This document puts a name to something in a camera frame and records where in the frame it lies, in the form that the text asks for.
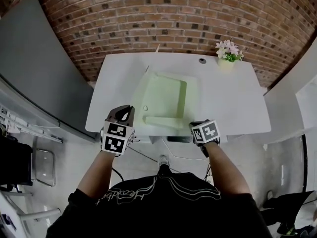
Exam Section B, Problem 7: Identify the black equipment case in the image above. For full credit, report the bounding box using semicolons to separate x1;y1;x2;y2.
0;132;33;187

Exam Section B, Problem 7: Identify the person's grey shoe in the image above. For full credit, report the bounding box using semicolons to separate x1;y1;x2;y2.
158;154;170;168

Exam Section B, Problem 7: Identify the white pot with pink flowers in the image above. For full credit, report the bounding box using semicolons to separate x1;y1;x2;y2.
214;40;245;71

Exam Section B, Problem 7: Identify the light green plastic file box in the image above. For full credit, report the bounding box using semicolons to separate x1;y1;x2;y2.
128;64;201;131

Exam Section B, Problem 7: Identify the black bag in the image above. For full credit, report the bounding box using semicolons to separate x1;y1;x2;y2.
262;191;315;227

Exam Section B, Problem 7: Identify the person's black printed shirt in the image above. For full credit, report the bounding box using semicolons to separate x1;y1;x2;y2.
46;171;273;238

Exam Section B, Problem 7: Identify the white floor cable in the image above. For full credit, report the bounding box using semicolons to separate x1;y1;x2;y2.
162;135;208;162

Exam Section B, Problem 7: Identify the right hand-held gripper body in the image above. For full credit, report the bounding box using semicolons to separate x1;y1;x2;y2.
189;119;221;158

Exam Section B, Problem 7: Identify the white desk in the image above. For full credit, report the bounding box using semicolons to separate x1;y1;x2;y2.
85;52;272;143

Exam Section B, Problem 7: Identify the person's left forearm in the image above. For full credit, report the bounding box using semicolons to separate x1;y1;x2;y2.
77;149;122;198

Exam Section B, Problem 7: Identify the person's black trouser leg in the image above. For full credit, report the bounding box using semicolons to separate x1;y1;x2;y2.
156;164;172;176

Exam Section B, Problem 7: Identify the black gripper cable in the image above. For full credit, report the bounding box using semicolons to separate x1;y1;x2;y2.
110;167;124;182
204;162;213;182

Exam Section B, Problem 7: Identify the person's right forearm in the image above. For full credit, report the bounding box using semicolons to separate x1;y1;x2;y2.
204;141;252;195

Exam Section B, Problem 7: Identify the white tube frame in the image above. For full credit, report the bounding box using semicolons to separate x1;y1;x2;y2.
0;189;61;238

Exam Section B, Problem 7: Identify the large grey cabinet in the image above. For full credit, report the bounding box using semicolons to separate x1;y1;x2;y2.
0;0;98;143

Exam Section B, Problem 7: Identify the clear plastic chair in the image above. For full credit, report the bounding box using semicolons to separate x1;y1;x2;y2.
31;136;57;187

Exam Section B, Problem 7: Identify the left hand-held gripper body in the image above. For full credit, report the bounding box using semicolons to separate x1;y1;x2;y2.
100;119;136;156

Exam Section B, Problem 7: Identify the white metal rack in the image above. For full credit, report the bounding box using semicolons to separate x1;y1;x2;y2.
0;103;64;144

